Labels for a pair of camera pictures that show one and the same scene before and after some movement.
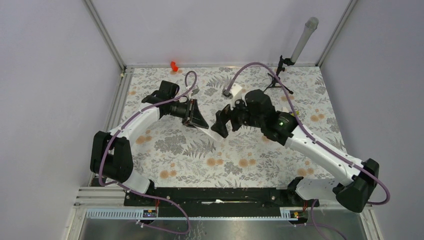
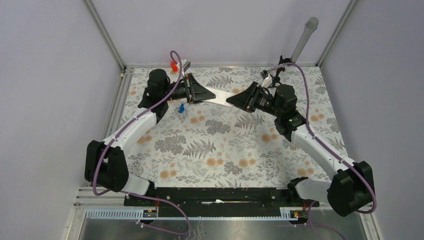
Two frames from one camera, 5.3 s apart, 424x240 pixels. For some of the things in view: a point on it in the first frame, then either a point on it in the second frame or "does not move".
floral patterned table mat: x=171 y=154 does not move
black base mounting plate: x=215 y=202 does not move
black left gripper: x=192 y=116 -> x=198 y=93
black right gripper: x=223 y=116 -> x=246 y=99
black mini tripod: x=275 y=81 does not move
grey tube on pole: x=311 y=24 does not move
